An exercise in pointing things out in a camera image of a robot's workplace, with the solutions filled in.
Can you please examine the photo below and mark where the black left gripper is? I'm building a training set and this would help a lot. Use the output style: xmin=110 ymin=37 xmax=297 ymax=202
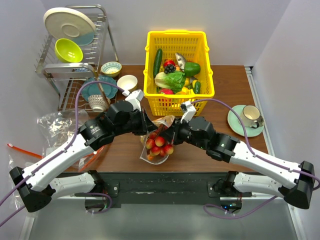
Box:
xmin=114 ymin=106 xmax=158 ymax=136

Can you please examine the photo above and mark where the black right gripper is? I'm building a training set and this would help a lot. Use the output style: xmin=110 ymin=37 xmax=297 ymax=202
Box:
xmin=159 ymin=116 xmax=208 ymax=150

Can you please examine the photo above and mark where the clear white-dotted zip bag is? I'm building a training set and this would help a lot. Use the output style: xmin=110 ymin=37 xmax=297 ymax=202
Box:
xmin=139 ymin=115 xmax=175 ymax=165

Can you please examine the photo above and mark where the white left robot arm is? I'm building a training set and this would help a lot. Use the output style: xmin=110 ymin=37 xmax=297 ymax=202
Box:
xmin=9 ymin=100 xmax=157 ymax=213

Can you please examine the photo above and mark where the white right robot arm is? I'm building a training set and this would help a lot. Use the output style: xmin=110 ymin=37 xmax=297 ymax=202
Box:
xmin=159 ymin=117 xmax=315 ymax=210

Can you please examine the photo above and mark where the crumpled clear plastic bag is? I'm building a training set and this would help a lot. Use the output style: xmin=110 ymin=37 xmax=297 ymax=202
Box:
xmin=37 ymin=109 xmax=89 ymax=152

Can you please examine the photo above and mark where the red apple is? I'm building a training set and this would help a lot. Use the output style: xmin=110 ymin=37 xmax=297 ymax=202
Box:
xmin=159 ymin=88 xmax=175 ymax=95

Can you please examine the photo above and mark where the white cream bowl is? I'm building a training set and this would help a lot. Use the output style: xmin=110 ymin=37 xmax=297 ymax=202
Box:
xmin=117 ymin=75 xmax=138 ymax=97

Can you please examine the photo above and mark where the teal scalloped plate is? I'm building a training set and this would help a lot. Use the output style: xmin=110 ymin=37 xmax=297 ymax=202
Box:
xmin=81 ymin=75 xmax=118 ymax=102

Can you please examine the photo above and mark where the patterned white bowl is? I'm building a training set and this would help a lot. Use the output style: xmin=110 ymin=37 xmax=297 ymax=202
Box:
xmin=88 ymin=94 xmax=111 ymax=113

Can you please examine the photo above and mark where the small green cucumber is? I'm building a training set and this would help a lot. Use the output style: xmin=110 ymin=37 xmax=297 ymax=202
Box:
xmin=192 ymin=80 xmax=201 ymax=94

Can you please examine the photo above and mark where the green lettuce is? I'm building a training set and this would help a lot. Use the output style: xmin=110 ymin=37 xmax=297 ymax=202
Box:
xmin=154 ymin=71 xmax=186 ymax=93

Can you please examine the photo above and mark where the black grape bunch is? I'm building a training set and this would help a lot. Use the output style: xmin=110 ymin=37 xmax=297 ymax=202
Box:
xmin=164 ymin=64 xmax=176 ymax=74

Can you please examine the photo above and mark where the teal patterned small bowl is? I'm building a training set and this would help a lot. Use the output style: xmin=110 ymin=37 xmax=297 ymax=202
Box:
xmin=100 ymin=61 xmax=122 ymax=78

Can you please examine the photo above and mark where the green bell pepper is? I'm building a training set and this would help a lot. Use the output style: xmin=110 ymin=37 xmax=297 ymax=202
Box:
xmin=184 ymin=62 xmax=201 ymax=78

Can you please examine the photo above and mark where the dark green cucumber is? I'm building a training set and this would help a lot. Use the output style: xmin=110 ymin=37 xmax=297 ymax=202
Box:
xmin=152 ymin=48 xmax=163 ymax=78

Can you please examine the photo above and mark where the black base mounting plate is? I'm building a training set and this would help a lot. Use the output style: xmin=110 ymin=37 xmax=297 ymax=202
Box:
xmin=74 ymin=171 xmax=253 ymax=210

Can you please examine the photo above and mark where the red pomegranate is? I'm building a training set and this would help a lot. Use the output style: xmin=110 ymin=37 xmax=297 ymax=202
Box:
xmin=163 ymin=59 xmax=176 ymax=68

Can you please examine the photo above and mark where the grey toy fish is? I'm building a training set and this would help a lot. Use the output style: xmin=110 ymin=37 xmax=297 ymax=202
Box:
xmin=175 ymin=52 xmax=187 ymax=72

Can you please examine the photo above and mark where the yellow plastic basket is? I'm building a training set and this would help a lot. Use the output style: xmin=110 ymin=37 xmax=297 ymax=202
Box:
xmin=143 ymin=30 xmax=215 ymax=116

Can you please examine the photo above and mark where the metal dish rack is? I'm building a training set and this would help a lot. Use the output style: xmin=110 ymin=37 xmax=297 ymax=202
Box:
xmin=35 ymin=4 xmax=119 ymax=111

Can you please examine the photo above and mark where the lime green bowl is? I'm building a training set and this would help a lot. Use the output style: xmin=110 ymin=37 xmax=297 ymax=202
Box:
xmin=54 ymin=38 xmax=84 ymax=63

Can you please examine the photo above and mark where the large cream blue plate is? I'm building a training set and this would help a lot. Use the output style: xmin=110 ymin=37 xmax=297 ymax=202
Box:
xmin=43 ymin=7 xmax=96 ymax=46

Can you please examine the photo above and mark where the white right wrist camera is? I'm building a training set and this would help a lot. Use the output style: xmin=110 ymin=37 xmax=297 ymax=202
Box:
xmin=180 ymin=100 xmax=196 ymax=123

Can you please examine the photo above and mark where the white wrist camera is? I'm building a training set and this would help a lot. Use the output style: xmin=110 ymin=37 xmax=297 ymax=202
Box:
xmin=122 ymin=89 xmax=144 ymax=111
xmin=180 ymin=100 xmax=196 ymax=123

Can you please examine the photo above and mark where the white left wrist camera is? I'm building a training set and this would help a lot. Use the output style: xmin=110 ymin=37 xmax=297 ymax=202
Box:
xmin=122 ymin=89 xmax=144 ymax=111

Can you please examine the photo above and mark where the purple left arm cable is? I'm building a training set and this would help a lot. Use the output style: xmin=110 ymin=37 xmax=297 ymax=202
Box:
xmin=0 ymin=80 xmax=126 ymax=226

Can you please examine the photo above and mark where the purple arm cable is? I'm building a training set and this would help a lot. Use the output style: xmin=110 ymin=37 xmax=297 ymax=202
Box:
xmin=0 ymin=80 xmax=126 ymax=226
xmin=189 ymin=98 xmax=320 ymax=219

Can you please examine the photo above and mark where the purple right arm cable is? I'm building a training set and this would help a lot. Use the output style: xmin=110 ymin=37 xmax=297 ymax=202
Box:
xmin=189 ymin=98 xmax=320 ymax=219

